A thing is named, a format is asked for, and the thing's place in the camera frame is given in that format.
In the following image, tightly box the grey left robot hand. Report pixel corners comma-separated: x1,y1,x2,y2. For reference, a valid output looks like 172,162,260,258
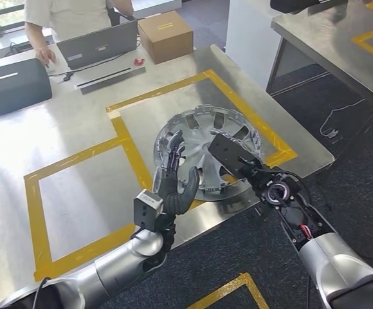
153,129,201,216

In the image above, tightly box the silver plastic wheel cover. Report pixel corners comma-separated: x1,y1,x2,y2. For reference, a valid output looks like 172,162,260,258
153,104,264,202

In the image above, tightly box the steel workbench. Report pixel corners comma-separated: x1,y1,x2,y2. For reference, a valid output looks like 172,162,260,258
0,44,335,309

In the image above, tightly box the small yellow tape square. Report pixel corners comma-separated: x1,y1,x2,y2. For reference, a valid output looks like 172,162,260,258
24,116,153,283

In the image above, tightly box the dark metal bar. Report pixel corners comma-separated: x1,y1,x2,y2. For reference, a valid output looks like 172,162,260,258
76,66,147,95

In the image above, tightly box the brown cardboard box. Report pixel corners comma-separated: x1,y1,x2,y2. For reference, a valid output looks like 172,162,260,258
137,10,194,65

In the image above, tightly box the dark grey equipment case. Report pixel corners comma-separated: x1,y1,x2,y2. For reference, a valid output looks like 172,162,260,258
57,19,139,71

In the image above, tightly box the person's hand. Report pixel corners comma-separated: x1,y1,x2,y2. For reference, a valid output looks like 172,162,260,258
35,46,57,67

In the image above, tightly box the person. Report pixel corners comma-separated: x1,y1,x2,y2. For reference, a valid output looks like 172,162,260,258
24,0,135,67

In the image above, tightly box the black carrying case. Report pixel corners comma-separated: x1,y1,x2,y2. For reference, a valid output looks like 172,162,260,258
0,57,52,117

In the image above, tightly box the white table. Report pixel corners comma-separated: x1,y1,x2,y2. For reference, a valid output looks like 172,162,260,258
225,0,373,109
0,27,55,69

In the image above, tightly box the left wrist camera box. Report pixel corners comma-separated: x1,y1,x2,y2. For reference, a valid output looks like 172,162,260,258
133,189,164,233

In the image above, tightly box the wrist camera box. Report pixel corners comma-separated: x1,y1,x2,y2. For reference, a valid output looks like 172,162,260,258
133,189,164,233
207,132,263,180

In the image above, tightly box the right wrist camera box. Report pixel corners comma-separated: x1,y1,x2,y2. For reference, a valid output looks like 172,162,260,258
207,132,263,180

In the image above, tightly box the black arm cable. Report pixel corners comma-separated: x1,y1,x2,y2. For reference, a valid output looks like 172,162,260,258
32,276,51,309

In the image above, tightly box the white floor cable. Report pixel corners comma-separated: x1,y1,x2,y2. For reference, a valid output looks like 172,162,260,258
319,98,366,140

